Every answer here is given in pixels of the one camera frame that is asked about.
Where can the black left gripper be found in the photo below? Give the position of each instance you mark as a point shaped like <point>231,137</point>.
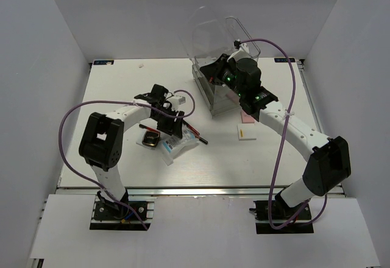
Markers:
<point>172,127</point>

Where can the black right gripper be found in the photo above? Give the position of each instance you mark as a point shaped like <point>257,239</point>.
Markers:
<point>214,70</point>

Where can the clear packet blue label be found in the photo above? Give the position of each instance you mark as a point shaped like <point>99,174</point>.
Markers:
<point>170,146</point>

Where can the clear acrylic makeup organizer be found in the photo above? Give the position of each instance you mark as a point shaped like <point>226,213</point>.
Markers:
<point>206,36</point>

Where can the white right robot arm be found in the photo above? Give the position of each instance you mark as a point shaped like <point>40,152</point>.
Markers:
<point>328,159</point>

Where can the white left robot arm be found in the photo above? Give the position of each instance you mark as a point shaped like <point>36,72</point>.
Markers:
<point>102,140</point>

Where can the pink makeup box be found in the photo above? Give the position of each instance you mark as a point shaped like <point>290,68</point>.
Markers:
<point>247,119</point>

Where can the red lip gloss black cap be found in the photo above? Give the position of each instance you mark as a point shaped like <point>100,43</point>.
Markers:
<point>192,129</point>

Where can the black square compact case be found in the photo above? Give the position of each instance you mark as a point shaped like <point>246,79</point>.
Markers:
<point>150,139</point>

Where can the red lip gloss tube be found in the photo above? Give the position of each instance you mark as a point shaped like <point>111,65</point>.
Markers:
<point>202,140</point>

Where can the short red lip pencil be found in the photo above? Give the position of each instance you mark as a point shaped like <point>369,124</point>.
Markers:
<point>147,128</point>

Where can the blue table label right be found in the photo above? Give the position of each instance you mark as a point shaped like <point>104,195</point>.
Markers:
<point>284,60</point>

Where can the blue table label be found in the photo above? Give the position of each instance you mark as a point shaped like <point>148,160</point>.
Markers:
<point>103,62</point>
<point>284,60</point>

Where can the white box yellow label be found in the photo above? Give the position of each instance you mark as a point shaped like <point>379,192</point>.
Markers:
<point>246,132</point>

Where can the blue table label left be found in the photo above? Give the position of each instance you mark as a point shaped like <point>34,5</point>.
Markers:
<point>103,62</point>

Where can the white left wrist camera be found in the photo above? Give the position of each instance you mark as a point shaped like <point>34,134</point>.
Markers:
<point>175,102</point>

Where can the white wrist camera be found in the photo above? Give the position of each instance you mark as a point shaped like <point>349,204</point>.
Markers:
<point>242,51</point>
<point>175,102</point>

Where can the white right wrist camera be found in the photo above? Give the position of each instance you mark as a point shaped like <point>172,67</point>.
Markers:
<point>242,51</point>

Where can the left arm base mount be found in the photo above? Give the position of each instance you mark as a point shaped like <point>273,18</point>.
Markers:
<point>109,216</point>

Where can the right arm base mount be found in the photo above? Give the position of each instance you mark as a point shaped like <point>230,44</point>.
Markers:
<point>300,224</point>

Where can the aluminium table edge rail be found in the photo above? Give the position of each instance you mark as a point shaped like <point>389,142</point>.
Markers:
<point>190,191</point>

